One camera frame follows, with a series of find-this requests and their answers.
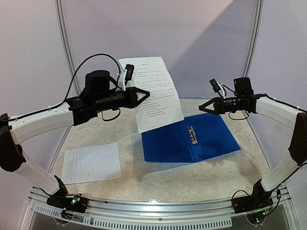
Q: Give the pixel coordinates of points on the silver metal folder clip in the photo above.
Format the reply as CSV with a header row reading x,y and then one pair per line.
x,y
192,135

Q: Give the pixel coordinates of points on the blue plastic clip folder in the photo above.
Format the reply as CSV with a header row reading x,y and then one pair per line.
x,y
172,144

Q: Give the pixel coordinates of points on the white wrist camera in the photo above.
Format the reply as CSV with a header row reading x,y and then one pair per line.
x,y
218,88
125,76

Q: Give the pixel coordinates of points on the printed white paper sheet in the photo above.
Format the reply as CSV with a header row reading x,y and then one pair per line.
x,y
163,106

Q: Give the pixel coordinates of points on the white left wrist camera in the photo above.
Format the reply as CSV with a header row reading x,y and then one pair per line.
x,y
125,76

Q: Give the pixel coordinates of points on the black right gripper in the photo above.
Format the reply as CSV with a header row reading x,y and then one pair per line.
x,y
219,105

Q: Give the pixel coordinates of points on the left aluminium corner post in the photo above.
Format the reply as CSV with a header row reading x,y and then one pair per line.
x,y
64,36

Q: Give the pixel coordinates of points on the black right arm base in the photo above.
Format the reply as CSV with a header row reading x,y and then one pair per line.
x,y
241,201

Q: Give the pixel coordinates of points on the right aluminium corner post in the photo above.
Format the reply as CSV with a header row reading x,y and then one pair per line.
x,y
253,37

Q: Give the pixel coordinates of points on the aluminium corner post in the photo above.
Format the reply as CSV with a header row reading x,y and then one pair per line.
x,y
253,37
64,36

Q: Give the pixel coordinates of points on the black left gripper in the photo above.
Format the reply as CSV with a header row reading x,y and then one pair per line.
x,y
133,101

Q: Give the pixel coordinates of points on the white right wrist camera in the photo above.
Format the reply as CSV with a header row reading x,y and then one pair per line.
x,y
218,88

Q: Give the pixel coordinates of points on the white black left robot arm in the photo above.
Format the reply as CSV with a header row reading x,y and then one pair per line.
x,y
13,131

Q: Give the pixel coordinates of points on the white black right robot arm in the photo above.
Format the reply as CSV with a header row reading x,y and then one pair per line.
x,y
287,125

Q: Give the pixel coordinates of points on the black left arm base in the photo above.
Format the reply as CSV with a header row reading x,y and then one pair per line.
x,y
61,199

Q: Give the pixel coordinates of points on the aluminium front rail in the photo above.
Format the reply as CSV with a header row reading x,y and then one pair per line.
x,y
103,214

